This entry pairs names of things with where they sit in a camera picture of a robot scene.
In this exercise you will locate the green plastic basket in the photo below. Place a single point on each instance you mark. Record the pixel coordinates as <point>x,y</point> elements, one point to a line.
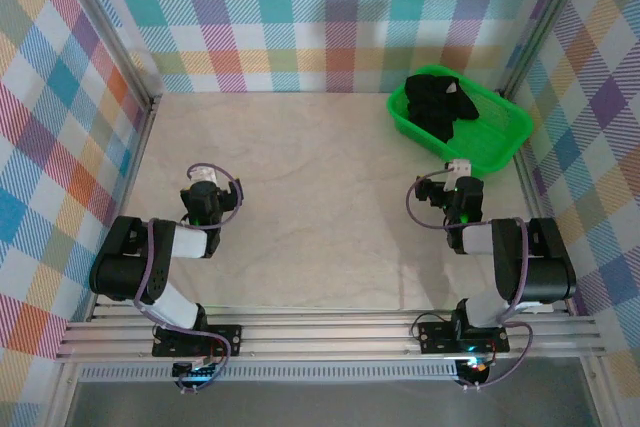
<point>492,139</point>

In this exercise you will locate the black t-shirt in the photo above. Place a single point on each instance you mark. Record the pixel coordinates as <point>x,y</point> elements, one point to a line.
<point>435,107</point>

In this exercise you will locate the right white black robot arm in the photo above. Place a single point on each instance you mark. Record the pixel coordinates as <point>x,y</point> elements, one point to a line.
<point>545,277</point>

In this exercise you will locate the grey metal panel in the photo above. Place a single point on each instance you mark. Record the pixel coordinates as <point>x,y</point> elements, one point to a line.
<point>325,407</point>

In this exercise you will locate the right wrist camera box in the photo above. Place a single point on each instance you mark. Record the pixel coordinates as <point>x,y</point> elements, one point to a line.
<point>460,167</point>

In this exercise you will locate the aluminium side rail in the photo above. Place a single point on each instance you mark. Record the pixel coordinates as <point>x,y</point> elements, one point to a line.
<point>140,147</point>
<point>531,192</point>

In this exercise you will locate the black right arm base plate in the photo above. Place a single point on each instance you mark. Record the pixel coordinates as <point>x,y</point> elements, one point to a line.
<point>435,337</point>

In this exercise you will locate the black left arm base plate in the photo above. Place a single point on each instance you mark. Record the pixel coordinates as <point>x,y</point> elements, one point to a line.
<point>225,339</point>

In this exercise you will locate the aluminium mounting rail frame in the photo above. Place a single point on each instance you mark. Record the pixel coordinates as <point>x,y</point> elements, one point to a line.
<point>325,337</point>

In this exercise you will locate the aluminium corner post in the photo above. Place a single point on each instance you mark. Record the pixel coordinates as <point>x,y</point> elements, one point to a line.
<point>546,22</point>
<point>107,32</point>

